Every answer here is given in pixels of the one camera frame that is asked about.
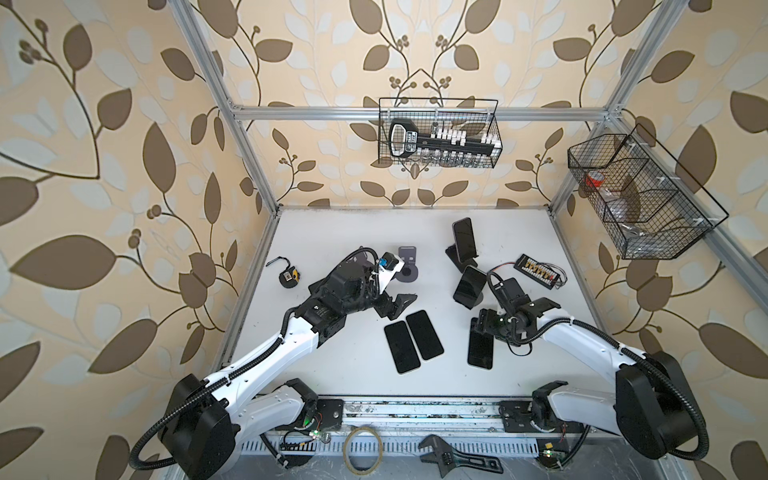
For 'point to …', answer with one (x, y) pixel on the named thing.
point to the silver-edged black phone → (424, 334)
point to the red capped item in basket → (594, 179)
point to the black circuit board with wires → (545, 273)
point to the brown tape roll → (346, 451)
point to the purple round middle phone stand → (409, 270)
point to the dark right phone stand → (452, 252)
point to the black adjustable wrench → (446, 458)
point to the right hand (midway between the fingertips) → (487, 333)
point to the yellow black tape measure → (290, 277)
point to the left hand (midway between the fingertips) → (407, 283)
